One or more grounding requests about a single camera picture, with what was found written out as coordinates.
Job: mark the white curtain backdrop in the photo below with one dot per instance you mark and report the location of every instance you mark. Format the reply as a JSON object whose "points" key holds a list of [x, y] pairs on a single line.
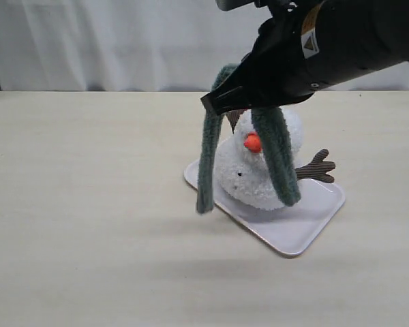
{"points": [[121, 45]]}

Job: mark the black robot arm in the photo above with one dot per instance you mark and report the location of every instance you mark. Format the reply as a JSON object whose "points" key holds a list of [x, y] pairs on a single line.
{"points": [[356, 37]]}

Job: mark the green knitted scarf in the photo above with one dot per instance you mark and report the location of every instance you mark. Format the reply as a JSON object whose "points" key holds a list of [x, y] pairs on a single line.
{"points": [[269, 122]]}

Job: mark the white plush snowman green scarf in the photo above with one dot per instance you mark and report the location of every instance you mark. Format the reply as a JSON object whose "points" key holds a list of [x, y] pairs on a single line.
{"points": [[240, 167]]}

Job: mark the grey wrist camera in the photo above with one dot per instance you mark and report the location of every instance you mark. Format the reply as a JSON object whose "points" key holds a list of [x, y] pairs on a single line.
{"points": [[227, 5]]}

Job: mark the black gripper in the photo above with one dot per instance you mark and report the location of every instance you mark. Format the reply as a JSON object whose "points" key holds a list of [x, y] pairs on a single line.
{"points": [[278, 70]]}

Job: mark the white plastic tray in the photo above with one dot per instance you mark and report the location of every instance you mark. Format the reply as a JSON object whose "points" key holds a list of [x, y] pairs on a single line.
{"points": [[287, 231]]}

